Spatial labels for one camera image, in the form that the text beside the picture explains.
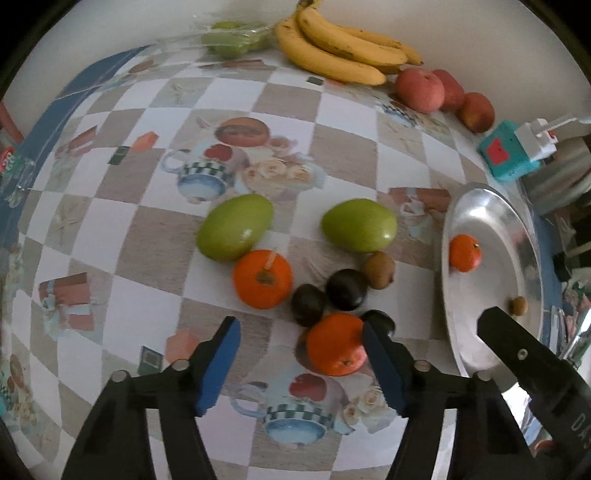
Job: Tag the yellow banana bunch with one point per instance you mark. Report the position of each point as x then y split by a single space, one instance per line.
323 55

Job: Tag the round green mango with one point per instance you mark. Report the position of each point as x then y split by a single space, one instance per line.
359 226

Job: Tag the white plastic box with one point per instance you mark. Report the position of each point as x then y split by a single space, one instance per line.
535 136

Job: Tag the brown kiwi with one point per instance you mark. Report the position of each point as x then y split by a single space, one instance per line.
518 305
379 270

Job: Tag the teal box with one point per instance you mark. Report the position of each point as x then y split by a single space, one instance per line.
501 154

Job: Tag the clear container with red label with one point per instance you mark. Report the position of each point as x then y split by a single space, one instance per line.
11 164

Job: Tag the elongated green mango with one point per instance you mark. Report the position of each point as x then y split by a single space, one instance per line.
235 226

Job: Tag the dark plum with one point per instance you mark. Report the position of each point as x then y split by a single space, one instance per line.
381 319
346 288
308 304

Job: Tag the pink red strip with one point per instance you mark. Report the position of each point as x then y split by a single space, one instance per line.
8 122

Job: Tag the orange with pale stem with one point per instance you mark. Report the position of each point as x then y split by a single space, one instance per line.
263 288

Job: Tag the pink red apple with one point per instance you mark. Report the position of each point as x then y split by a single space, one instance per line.
420 90

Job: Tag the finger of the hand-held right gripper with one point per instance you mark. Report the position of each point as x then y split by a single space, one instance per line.
521 350

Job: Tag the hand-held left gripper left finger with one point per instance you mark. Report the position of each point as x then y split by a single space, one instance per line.
221 364

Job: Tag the small orange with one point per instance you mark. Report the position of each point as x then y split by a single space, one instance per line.
465 253

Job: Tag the round metal plate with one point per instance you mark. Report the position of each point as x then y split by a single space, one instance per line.
498 221

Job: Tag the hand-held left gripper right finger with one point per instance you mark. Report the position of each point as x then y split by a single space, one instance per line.
385 369

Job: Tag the checkered printed tablecloth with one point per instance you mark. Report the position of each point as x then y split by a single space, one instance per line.
295 115

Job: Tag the small green fruit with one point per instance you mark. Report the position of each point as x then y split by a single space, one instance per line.
228 46
228 26

